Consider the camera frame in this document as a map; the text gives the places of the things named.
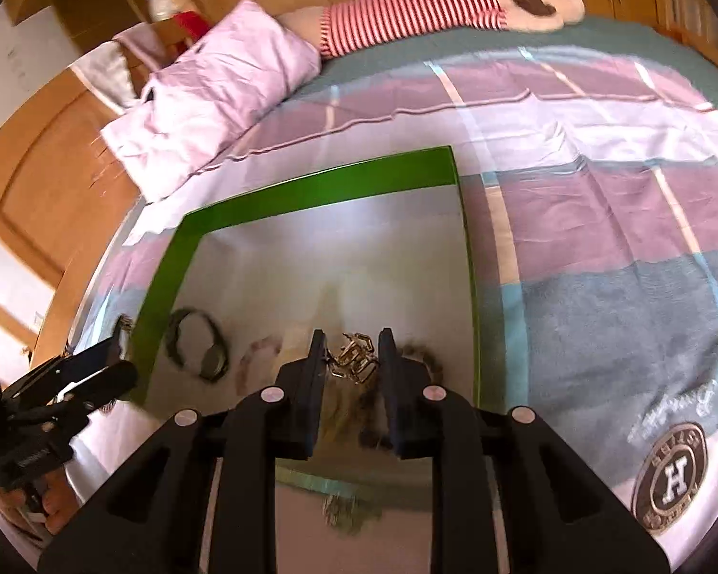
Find pink hanging cloth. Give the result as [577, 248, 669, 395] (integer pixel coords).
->
[112, 25, 169, 68]

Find person's left hand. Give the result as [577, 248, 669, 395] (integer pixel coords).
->
[9, 471, 78, 537]

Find striped plush toy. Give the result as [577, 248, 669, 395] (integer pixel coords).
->
[277, 0, 586, 61]

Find white hanging cloth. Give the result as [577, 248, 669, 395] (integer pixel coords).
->
[70, 42, 140, 116]

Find pink pillow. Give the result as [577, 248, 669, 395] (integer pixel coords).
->
[101, 0, 323, 203]

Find clear pink bead bracelet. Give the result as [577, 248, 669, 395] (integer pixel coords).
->
[238, 336, 283, 385]

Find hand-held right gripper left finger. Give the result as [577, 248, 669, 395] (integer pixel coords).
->
[37, 329, 328, 574]

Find small silver charm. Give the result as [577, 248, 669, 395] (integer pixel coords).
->
[322, 492, 379, 537]

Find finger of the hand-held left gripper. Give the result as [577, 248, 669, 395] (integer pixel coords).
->
[3, 338, 121, 400]
[48, 362, 140, 416]

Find green cardboard box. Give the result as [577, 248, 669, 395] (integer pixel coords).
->
[128, 144, 487, 492]

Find gold chain link bracelet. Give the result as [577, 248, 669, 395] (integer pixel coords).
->
[325, 331, 377, 385]

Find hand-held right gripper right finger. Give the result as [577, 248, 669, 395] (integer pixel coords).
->
[377, 328, 672, 574]

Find red hanging cloth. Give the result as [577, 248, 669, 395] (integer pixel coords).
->
[173, 10, 208, 44]

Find black wrist band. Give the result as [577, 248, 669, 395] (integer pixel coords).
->
[166, 309, 229, 381]

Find wooden headboard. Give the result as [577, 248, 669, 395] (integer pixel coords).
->
[0, 9, 177, 368]

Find plaid printed bedsheet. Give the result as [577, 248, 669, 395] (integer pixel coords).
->
[66, 46, 718, 574]

